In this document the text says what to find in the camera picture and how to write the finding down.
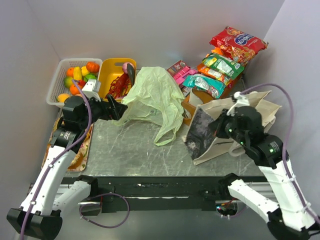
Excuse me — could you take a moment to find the orange snack packet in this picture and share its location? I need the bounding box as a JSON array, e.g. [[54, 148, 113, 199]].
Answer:
[[197, 63, 232, 86]]

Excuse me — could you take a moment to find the red toy lobster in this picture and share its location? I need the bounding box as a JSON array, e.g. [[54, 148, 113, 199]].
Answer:
[[107, 73, 131, 99]]

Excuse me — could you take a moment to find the light green plastic bag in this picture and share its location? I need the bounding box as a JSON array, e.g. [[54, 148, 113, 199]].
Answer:
[[113, 66, 185, 146]]

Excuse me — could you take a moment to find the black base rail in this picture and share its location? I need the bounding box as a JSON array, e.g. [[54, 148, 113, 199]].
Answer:
[[58, 174, 271, 213]]

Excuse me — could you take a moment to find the yellow toy mango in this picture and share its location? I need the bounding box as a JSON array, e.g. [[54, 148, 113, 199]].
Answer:
[[56, 93, 71, 103]]

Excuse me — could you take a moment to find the yellow toy corn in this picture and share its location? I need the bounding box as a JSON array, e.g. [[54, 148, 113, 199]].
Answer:
[[73, 66, 83, 81]]

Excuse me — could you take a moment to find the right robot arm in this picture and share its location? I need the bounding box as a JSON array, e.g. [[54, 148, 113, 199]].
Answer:
[[209, 106, 320, 240]]

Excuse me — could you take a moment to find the wooden snack tray box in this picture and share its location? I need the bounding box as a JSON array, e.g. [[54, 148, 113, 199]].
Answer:
[[181, 74, 244, 126]]

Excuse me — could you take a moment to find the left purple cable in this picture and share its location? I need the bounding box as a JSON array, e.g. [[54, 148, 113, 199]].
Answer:
[[19, 78, 131, 240]]

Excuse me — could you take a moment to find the pink box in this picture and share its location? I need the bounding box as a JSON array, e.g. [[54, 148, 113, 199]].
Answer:
[[173, 66, 198, 85]]

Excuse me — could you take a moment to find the dark red box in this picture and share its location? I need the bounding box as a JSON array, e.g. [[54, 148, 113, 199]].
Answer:
[[166, 60, 187, 77]]

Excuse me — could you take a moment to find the white plastic fruit basket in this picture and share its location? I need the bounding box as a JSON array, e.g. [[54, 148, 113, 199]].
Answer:
[[46, 58, 103, 108]]

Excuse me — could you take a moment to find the large red snack bag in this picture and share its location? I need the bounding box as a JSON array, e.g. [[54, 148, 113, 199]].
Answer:
[[209, 26, 268, 66]]

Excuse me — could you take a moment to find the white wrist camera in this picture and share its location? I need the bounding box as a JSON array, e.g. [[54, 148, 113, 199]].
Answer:
[[82, 79, 101, 102], [226, 91, 250, 116]]

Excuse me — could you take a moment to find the green snack packet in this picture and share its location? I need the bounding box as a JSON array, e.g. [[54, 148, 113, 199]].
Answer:
[[202, 52, 245, 80]]

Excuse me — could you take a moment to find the floral bread tray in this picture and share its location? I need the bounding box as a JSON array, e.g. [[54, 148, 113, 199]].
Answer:
[[41, 113, 94, 172]]

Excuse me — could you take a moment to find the toy orange fruit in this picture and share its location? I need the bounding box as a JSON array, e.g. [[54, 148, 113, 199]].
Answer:
[[66, 67, 74, 78]]

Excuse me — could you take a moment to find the orange toy pumpkin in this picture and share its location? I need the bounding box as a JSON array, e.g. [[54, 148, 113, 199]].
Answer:
[[86, 61, 100, 73]]

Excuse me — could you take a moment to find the beige canvas tote bag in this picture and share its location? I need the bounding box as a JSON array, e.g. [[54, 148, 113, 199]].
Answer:
[[183, 91, 283, 167]]

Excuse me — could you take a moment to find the pink toy onion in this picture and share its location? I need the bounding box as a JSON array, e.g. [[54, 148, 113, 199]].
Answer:
[[122, 62, 134, 74]]

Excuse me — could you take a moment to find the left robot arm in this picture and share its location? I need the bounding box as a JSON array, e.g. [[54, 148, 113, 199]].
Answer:
[[6, 95, 128, 240]]

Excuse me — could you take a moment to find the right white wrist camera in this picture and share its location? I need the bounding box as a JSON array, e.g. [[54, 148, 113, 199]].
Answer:
[[226, 91, 250, 116]]

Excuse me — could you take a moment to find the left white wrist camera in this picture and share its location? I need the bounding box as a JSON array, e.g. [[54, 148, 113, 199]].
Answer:
[[82, 79, 101, 102]]

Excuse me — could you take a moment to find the teal snack packet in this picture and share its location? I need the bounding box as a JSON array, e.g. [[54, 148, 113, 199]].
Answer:
[[182, 74, 226, 99]]

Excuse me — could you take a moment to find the yellow plastic bin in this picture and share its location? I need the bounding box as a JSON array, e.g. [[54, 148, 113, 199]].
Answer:
[[98, 57, 137, 98]]

